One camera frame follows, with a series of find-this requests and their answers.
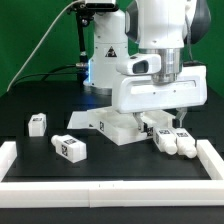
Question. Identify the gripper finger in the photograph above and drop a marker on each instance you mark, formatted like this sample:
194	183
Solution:
138	118
181	113

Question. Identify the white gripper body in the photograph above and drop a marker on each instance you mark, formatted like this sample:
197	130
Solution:
135	94

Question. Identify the white square tabletop part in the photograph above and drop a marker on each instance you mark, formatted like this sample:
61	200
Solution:
123	128

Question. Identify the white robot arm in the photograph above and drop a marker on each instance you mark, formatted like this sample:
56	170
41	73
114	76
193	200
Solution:
163	27

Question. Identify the white tag sheet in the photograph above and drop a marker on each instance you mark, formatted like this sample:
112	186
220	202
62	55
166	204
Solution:
79	120

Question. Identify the white U-shaped fence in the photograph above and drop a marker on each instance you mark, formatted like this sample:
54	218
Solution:
123	193

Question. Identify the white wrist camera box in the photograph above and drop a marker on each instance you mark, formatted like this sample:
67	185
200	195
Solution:
140	64

